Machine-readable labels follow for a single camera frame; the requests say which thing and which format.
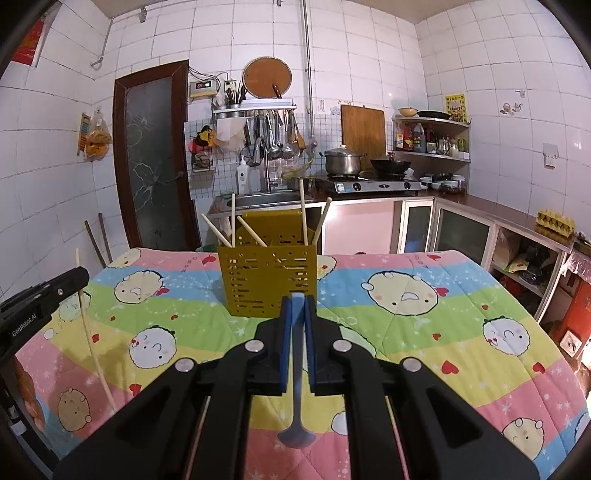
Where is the wall utensil rack shelf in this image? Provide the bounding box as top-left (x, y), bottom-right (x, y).
top-left (212, 98), bottom-right (297, 116)

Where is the steel gas stove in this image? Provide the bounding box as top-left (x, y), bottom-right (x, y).
top-left (315, 176), bottom-right (422, 196)

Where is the hanging yellow bag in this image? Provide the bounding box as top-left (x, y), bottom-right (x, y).
top-left (77, 107), bottom-right (112, 162)

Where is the wooden chopstick in holder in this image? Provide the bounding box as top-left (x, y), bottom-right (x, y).
top-left (298, 178), bottom-right (308, 246)
top-left (200, 213), bottom-right (232, 248)
top-left (311, 197), bottom-right (332, 245)
top-left (236, 216), bottom-right (267, 248)
top-left (230, 193), bottom-right (236, 248)

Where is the yellow egg tray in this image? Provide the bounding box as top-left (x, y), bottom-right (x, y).
top-left (536, 210), bottom-right (575, 238)

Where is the dark glass door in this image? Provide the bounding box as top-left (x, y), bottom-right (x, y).
top-left (113, 60), bottom-right (200, 251)

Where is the steel cooking pot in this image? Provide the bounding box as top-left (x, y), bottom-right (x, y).
top-left (321, 145), bottom-right (362, 176)

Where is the wooden chopstick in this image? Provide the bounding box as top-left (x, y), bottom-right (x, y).
top-left (74, 247), bottom-right (119, 414)
top-left (236, 216), bottom-right (267, 248)
top-left (298, 178), bottom-right (308, 246)
top-left (200, 213), bottom-right (232, 248)
top-left (311, 197), bottom-right (332, 245)
top-left (230, 193), bottom-right (236, 248)

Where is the round wooden cutting board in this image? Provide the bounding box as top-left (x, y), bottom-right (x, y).
top-left (242, 56), bottom-right (293, 98)

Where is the black wok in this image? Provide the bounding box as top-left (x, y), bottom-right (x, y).
top-left (370, 156), bottom-right (411, 180)

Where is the white soap bottle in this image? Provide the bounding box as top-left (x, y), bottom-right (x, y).
top-left (236, 155), bottom-right (249, 196)

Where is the rectangular wooden cutting board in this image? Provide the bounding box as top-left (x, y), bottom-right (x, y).
top-left (341, 105), bottom-right (387, 170)

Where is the yellow wall poster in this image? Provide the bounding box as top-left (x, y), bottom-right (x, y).
top-left (444, 93), bottom-right (470, 124)

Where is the kitchen counter with cabinets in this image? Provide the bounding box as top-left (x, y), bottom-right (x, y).
top-left (207, 190), bottom-right (590, 321)

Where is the red wall paper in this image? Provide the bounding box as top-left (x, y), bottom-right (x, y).
top-left (11, 15), bottom-right (47, 66)

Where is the steel sink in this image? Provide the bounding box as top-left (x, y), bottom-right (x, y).
top-left (235, 191), bottom-right (301, 208)

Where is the corner wall shelf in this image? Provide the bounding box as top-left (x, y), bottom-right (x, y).
top-left (393, 111), bottom-right (471, 163)

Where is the yellow perforated utensil holder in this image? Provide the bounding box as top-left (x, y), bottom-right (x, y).
top-left (218, 209), bottom-right (318, 318)

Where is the wall electric meter box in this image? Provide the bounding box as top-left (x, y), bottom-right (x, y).
top-left (188, 80), bottom-right (218, 99)

